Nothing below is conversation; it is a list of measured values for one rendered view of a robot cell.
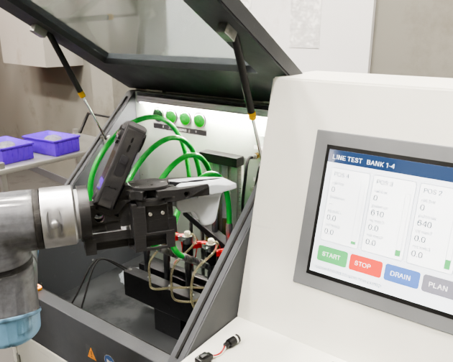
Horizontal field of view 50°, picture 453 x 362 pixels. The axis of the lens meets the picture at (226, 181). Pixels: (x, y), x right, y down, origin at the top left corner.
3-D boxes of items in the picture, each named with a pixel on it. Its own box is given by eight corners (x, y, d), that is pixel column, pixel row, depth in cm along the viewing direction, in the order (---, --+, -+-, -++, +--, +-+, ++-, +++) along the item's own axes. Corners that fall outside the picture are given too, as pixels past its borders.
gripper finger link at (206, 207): (236, 217, 68) (173, 226, 65) (234, 176, 67) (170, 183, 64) (244, 223, 65) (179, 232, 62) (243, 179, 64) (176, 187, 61)
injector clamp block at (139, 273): (126, 314, 146) (123, 270, 141) (149, 300, 153) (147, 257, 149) (215, 358, 126) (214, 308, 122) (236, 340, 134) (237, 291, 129)
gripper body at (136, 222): (167, 231, 69) (80, 243, 65) (163, 172, 68) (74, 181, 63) (181, 246, 62) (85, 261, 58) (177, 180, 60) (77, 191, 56)
